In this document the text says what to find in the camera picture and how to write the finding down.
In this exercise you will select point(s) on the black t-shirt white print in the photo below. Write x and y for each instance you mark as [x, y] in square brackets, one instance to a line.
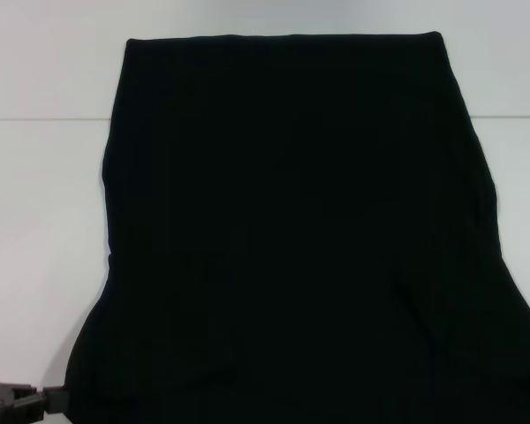
[300, 221]

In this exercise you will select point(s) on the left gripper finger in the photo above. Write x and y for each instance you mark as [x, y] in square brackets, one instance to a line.
[55, 399]

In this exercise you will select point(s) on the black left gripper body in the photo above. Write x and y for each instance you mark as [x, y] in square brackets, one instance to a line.
[4, 397]

